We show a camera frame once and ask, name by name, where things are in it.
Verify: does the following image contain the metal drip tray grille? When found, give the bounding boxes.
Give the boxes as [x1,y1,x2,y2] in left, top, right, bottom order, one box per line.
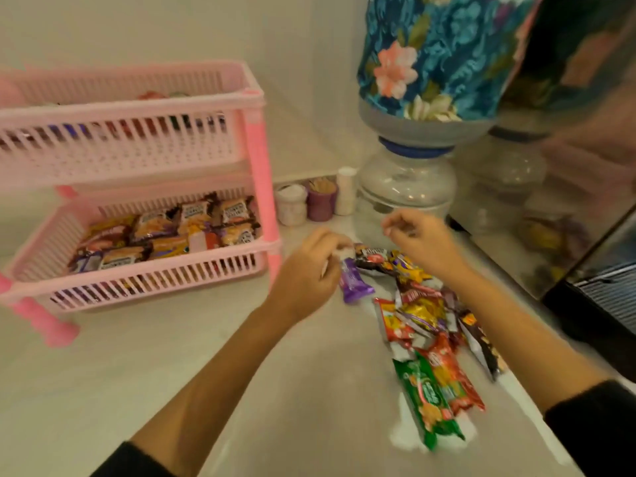
[571,272,636,339]

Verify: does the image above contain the purple toothpick cup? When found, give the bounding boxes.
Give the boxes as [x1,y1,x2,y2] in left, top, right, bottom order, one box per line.
[305,177,340,223]

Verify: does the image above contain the person's right hand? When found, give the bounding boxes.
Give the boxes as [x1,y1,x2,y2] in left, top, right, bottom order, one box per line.
[381,208,470,284]

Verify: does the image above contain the small white jar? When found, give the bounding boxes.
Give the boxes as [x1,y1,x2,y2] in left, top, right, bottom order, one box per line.
[274,183,309,228]

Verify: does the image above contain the pink two-tier plastic rack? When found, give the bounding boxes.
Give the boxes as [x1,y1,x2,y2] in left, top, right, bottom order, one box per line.
[0,60,283,348]

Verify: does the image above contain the blue floral fabric cover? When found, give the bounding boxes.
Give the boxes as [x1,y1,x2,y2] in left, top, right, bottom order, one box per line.
[356,0,545,123]

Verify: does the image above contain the person's left hand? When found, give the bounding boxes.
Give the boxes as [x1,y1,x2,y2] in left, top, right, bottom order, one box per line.
[266,227,354,323]

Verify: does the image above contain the pile of assorted snack packets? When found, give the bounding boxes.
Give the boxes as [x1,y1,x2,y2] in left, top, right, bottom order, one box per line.
[353,242,507,452]

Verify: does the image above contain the black left sleeve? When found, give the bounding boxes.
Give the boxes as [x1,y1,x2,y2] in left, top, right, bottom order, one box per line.
[91,441,175,477]

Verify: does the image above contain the purple biscuit packet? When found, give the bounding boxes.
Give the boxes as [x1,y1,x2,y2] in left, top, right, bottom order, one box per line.
[339,256,376,305]

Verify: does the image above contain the steel and black drinks appliance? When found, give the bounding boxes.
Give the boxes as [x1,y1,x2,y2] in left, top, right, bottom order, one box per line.
[447,0,636,383]

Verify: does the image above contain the person's right forearm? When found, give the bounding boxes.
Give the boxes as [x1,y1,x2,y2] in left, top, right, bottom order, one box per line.
[445,262,610,415]

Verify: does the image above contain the rows of mixed snack packets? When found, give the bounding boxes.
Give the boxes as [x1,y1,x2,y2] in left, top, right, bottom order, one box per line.
[67,192,262,274]

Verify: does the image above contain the person's left forearm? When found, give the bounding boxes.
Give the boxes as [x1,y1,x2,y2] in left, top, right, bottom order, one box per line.
[130,305,294,477]

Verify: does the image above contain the white salt shaker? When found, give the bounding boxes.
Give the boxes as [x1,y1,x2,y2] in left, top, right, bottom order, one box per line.
[334,166,358,217]

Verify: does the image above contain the clear water jug blue cap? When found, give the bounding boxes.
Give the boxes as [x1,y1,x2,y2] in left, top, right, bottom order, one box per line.
[358,99,496,160]

